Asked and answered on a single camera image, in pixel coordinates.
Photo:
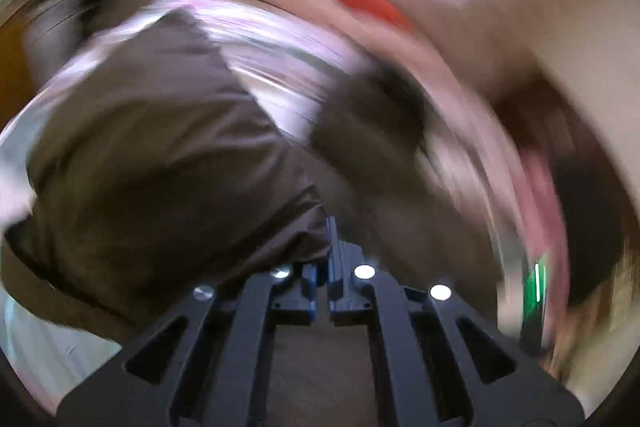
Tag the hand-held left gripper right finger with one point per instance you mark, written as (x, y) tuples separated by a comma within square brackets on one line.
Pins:
[(380, 302)]

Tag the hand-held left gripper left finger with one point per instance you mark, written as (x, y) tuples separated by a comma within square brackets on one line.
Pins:
[(280, 297)]

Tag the brown padded jacket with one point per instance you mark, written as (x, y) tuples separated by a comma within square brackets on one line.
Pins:
[(150, 157)]

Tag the pink cartoon bedsheet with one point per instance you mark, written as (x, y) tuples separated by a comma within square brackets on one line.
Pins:
[(280, 57)]

